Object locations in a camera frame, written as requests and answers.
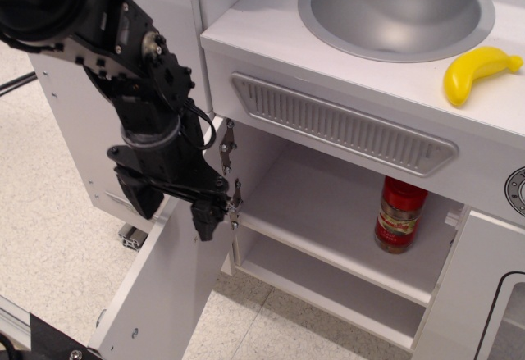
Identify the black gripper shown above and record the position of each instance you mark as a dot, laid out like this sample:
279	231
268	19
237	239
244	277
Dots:
147	175

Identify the white cabinet door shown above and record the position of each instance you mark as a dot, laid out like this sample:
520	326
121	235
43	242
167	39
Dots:
157	307

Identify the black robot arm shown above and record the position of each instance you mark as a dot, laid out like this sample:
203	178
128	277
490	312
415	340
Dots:
128	61

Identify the white toy fridge cabinet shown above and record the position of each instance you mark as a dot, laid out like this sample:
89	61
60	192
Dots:
89	123

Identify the silver fridge emblem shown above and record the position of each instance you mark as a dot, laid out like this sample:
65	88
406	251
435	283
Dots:
122	201

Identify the lower metal door hinge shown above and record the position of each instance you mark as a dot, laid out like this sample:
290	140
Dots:
235	205

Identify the metal door hinge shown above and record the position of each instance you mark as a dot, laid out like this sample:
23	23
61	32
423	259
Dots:
235	205
227	146

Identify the upper metal door hinge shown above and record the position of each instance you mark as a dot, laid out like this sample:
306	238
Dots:
227	146

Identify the grey vent panel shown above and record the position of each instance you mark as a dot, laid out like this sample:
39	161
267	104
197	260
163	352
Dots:
354	131

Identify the white toy kitchen counter unit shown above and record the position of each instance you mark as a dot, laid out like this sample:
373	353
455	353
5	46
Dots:
309	227

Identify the red spice jar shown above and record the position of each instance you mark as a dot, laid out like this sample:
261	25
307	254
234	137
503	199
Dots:
399	214

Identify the silver toy sink basin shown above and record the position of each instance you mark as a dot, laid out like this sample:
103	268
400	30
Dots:
403	31

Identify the white oven door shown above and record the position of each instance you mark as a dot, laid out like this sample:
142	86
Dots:
485	268

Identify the yellow toy banana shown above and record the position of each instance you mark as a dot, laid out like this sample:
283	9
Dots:
474	65

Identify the black round oven dial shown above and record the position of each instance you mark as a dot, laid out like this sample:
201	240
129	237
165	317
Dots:
514	190

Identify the aluminium extrusion rail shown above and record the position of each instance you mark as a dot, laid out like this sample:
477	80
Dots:
132	237

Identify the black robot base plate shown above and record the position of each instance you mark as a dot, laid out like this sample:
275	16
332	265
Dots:
33	338

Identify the aluminium base frame rail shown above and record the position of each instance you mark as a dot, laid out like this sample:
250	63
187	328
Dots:
15	323

